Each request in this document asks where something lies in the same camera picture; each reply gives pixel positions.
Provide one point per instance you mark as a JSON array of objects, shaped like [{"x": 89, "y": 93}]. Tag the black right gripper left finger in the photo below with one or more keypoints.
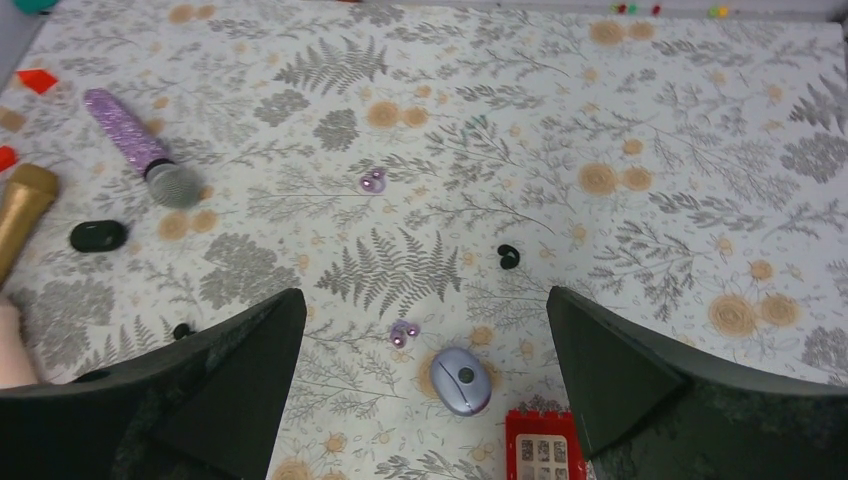
[{"x": 204, "y": 407}]

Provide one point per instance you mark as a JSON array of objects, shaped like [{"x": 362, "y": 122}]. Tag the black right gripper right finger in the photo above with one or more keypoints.
[{"x": 647, "y": 406}]

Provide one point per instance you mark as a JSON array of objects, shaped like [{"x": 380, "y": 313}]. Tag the purple clip earbud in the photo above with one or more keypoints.
[
  {"x": 374, "y": 182},
  {"x": 401, "y": 331}
]

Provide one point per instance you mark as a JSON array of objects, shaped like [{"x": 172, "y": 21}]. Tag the black earbud charging case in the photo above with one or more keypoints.
[{"x": 98, "y": 236}]

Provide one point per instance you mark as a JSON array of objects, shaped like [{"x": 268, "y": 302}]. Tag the black clip earbud left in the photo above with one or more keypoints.
[{"x": 181, "y": 331}]

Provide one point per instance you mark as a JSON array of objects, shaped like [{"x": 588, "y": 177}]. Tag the black clip earbud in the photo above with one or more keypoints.
[
  {"x": 181, "y": 331},
  {"x": 509, "y": 256}
]

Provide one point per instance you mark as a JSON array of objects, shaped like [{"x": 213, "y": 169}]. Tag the red toy block box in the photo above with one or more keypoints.
[{"x": 543, "y": 445}]

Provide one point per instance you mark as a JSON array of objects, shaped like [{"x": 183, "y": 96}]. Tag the pink microphone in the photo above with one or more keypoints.
[{"x": 17, "y": 368}]

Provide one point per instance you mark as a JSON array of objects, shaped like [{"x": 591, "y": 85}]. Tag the black clip earbud right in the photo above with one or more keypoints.
[{"x": 509, "y": 256}]

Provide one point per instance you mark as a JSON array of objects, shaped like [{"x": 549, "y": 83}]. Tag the purple glitter microphone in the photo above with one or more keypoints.
[{"x": 169, "y": 184}]

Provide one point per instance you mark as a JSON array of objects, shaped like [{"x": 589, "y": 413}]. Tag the gold microphone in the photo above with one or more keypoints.
[{"x": 29, "y": 192}]

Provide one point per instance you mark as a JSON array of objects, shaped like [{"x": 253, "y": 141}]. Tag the red flat block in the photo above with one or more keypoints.
[{"x": 8, "y": 157}]

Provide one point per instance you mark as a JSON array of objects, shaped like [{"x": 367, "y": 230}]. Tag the floral table mat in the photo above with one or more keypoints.
[{"x": 688, "y": 174}]

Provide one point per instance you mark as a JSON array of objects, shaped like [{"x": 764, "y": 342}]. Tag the red triangle block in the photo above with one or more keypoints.
[{"x": 39, "y": 81}]

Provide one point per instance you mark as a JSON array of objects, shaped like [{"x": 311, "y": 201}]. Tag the teal block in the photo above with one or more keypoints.
[{"x": 35, "y": 7}]

